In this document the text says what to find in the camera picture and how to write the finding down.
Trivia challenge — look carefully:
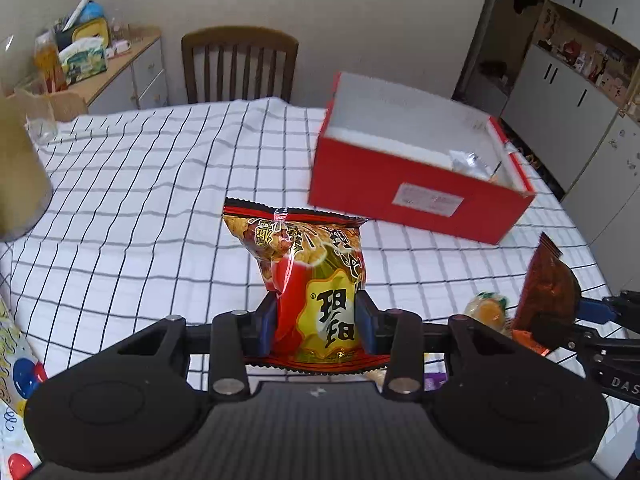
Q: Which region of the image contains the white tube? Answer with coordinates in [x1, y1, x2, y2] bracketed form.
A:
[61, 0, 95, 31]

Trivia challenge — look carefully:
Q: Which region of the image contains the red cardboard box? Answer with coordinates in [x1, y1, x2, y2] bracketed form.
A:
[307, 72, 538, 246]

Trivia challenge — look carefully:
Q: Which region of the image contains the green print tissue box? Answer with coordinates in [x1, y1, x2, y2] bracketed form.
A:
[57, 37, 108, 83]

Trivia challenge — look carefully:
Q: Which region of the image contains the brown foil snack packet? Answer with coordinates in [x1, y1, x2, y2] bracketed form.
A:
[512, 232, 582, 356]

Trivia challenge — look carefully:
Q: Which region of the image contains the clear drinking glass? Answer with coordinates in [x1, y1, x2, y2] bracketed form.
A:
[25, 102, 58, 146]

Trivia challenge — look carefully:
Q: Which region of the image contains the small orange green packet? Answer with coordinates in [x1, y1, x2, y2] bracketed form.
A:
[464, 291, 511, 336]

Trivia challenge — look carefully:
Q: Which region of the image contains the yellow drink bottle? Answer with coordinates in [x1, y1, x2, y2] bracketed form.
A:
[34, 30, 68, 93]

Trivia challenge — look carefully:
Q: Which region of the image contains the white storage cabinet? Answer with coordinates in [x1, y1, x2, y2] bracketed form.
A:
[500, 0, 640, 246]

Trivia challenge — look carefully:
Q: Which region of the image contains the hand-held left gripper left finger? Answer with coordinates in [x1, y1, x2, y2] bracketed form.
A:
[95, 290, 278, 403]

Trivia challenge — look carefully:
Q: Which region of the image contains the brown wooden chair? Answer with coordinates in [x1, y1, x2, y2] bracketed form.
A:
[181, 26, 299, 106]

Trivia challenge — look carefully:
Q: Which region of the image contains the white snack packet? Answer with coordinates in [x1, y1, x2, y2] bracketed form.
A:
[447, 150, 493, 181]

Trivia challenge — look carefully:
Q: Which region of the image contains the group of shelf ornaments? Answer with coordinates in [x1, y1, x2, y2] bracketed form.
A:
[537, 5, 640, 106]

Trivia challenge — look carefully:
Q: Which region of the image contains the yellow tin box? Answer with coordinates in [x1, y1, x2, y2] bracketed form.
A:
[70, 17, 110, 43]

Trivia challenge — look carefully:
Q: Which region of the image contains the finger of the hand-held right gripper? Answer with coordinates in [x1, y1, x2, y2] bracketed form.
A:
[575, 290, 640, 325]
[532, 312, 640, 361]

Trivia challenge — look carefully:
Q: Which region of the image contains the gold thermos jug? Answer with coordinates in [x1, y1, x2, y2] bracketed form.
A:
[0, 92, 55, 242]

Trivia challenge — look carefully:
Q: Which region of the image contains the wooden side cabinet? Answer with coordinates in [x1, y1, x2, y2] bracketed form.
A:
[55, 25, 168, 116]

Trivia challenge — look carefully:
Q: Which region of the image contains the balloon print bag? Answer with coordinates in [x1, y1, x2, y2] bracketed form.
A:
[0, 290, 51, 480]

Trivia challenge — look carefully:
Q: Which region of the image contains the red yellow snack bag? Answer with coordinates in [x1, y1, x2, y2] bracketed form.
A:
[222, 199, 393, 372]

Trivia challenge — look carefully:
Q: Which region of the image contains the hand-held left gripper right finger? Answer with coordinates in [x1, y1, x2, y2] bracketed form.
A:
[355, 290, 546, 403]

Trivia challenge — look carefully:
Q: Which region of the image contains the purple snack packet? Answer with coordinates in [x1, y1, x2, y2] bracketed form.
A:
[422, 355, 451, 392]

